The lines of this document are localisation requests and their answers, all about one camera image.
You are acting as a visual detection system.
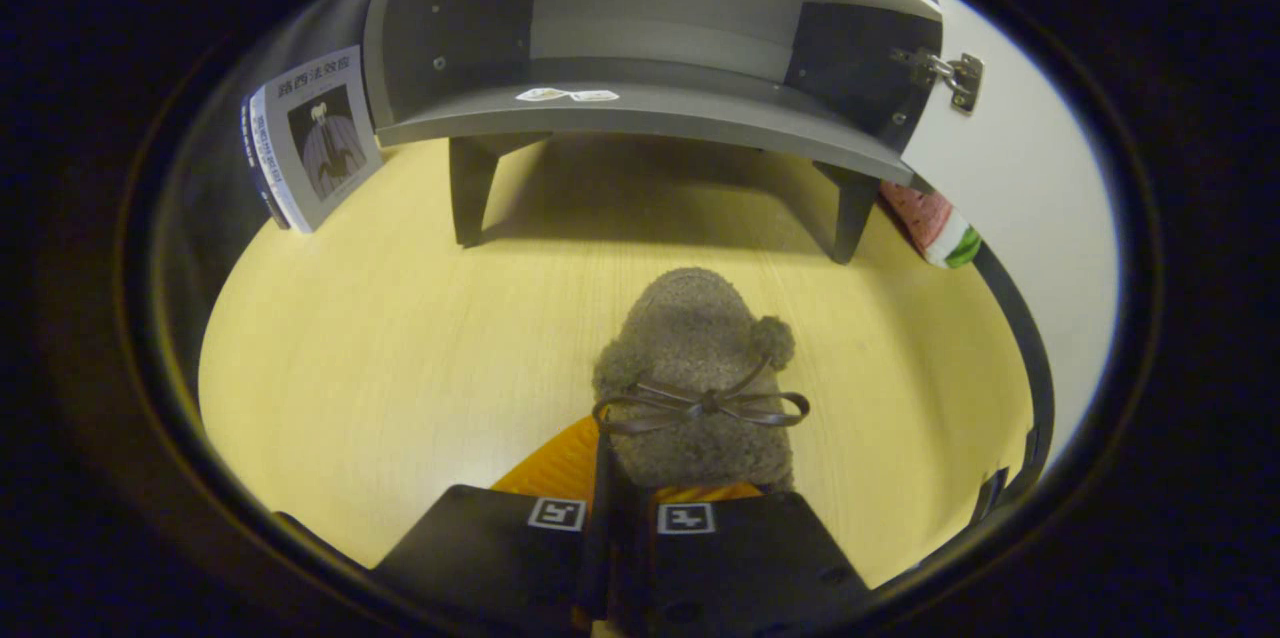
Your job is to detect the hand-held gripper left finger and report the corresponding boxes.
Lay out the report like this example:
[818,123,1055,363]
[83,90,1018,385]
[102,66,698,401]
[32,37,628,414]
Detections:
[372,416,607,638]

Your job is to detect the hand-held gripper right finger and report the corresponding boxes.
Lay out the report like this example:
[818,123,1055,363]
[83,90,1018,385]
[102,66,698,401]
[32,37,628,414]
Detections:
[640,483,871,638]

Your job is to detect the brown fuzzy shoe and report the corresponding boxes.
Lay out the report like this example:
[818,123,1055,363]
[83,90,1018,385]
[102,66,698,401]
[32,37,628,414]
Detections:
[592,267,811,497]

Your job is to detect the grey shoe cabinet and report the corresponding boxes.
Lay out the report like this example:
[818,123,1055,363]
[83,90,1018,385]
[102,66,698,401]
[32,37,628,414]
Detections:
[362,0,946,265]

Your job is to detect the white shoe cabinet door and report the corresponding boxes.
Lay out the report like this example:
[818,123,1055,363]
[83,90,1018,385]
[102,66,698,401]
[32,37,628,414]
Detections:
[900,0,1121,574]

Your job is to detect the metal door hinge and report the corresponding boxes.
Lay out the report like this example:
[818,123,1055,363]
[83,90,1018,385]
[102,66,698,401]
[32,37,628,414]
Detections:
[893,46,986,116]

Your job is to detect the watermelon plush toy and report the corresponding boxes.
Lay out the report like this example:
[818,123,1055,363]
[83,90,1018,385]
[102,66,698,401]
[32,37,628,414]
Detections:
[880,180,983,270]

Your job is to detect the grey cover book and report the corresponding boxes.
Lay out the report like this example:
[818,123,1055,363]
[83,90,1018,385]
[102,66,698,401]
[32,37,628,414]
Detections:
[262,45,385,234]

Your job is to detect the dark blue book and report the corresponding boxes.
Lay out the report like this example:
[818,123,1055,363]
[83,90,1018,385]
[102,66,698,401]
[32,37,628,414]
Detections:
[240,90,291,231]

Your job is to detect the black backdrop cloth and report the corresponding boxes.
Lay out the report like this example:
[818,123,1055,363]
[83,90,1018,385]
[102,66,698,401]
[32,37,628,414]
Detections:
[150,0,391,339]

